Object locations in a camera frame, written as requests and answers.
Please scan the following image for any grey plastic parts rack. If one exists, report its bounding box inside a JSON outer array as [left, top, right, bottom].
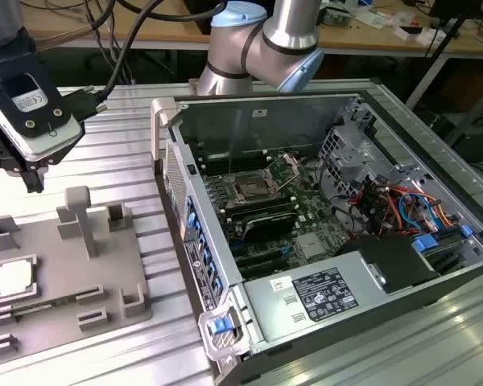
[[0, 187, 154, 369]]

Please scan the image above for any CPU socket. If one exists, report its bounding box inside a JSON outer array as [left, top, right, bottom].
[[233, 172, 267, 199]]

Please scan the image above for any orange wire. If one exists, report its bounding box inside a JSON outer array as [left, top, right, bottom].
[[380, 183, 456, 226]]

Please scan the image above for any metal socket cover frame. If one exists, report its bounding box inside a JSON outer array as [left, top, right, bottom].
[[265, 152, 303, 192]]

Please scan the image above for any thick black cable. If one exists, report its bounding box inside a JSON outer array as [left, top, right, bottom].
[[70, 0, 269, 121]]

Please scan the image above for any green electronics board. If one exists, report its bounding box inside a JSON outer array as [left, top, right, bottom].
[[320, 6, 353, 27]]

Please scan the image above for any green motherboard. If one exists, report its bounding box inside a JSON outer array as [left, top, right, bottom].
[[203, 152, 355, 282]]

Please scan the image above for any black expansion slot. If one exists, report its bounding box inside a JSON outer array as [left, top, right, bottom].
[[235, 245, 290, 267], [239, 259, 293, 279]]

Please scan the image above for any RAM slot with white clips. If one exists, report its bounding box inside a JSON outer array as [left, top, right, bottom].
[[196, 147, 269, 164], [200, 155, 274, 176]]

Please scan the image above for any black RAM stick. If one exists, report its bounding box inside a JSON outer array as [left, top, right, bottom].
[[224, 199, 298, 221]]

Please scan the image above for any black graphics card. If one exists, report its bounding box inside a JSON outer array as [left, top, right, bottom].
[[241, 211, 298, 243]]

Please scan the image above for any green RAM stick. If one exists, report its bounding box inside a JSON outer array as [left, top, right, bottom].
[[11, 291, 80, 318]]

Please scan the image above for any silver square CPU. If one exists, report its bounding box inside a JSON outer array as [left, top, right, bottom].
[[0, 259, 35, 297]]

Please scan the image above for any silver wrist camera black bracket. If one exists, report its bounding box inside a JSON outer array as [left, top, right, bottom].
[[0, 51, 85, 165]]

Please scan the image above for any red wire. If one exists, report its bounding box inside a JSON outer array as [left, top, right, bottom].
[[345, 187, 391, 238]]

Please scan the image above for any blue wire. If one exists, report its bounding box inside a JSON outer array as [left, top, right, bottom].
[[399, 193, 448, 231]]

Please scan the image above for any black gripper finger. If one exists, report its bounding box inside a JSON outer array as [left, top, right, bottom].
[[22, 158, 46, 194]]

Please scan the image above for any black stand leg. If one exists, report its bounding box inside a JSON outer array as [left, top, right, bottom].
[[424, 0, 474, 58]]

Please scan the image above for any blue case release latch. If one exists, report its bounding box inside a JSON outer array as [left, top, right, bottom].
[[208, 317, 232, 335]]

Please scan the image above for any black equipment box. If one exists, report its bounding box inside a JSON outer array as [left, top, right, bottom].
[[446, 112, 483, 162]]

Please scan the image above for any silver chipset heat sink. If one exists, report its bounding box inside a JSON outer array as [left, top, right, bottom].
[[296, 232, 328, 259]]

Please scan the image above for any silver perforated drive cage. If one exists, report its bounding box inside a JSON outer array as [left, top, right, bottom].
[[316, 123, 380, 195]]

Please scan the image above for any wooden workbench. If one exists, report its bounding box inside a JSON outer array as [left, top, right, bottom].
[[19, 0, 483, 61]]

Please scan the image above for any blue disk carrier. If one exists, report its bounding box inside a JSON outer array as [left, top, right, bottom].
[[411, 235, 439, 253]]

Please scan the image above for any white box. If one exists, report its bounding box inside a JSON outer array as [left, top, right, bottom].
[[394, 26, 448, 46]]

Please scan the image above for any open grey PC case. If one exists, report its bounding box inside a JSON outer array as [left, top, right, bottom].
[[150, 90, 483, 386]]

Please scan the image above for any silver power supply with label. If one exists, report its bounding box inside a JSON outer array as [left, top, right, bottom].
[[241, 251, 387, 343]]

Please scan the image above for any black plastic air shroud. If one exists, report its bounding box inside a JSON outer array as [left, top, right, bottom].
[[337, 235, 442, 294]]

